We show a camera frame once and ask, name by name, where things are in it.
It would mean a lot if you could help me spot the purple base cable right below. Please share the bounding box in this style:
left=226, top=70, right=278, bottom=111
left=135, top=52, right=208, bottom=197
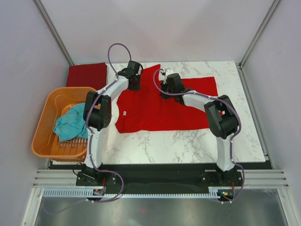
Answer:
left=217, top=164, right=246, bottom=205

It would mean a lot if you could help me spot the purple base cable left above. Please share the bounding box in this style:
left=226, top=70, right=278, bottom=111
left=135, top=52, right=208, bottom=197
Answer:
left=44, top=169, right=125, bottom=215

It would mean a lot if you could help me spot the orange plastic basket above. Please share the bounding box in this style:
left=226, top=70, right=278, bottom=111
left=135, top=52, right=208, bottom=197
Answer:
left=32, top=87, right=96, bottom=162

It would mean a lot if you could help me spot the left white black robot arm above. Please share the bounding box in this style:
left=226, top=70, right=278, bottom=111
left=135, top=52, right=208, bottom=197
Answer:
left=83, top=60, right=143, bottom=169

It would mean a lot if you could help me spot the right aluminium frame post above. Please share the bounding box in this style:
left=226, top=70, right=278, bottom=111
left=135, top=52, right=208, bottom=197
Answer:
left=238, top=0, right=282, bottom=69

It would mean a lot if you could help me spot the aluminium frame post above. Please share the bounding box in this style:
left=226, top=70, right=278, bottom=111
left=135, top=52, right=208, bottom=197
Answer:
left=32, top=0, right=75, bottom=66
left=238, top=0, right=282, bottom=69

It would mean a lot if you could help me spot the folded dark red t shirt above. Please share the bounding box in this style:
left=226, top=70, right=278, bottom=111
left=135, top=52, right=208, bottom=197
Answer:
left=66, top=63, right=108, bottom=90

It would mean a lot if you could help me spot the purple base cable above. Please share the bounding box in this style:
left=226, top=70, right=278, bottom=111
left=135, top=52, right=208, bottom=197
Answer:
left=217, top=164, right=246, bottom=205
left=44, top=169, right=125, bottom=215

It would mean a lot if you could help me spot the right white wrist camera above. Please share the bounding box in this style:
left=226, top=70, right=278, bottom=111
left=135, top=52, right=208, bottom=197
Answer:
left=160, top=68, right=174, bottom=84

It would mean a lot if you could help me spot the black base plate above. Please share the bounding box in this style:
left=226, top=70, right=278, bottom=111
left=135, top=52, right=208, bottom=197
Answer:
left=76, top=163, right=243, bottom=194

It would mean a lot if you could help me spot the bright red t shirt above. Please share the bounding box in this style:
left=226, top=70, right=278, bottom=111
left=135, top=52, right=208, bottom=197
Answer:
left=115, top=65, right=209, bottom=133

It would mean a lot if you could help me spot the left aluminium frame post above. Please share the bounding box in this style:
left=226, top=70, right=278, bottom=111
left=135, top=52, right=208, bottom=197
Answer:
left=32, top=0, right=75, bottom=66

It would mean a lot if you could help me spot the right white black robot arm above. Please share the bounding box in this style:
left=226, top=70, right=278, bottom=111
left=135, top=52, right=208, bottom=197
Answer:
left=157, top=69, right=241, bottom=186

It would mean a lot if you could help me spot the white slotted cable duct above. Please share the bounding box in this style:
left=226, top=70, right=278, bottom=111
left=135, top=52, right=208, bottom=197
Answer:
left=43, top=187, right=223, bottom=198

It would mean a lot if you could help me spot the teal t shirt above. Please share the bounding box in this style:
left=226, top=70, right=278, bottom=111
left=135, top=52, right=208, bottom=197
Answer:
left=53, top=103, right=88, bottom=142

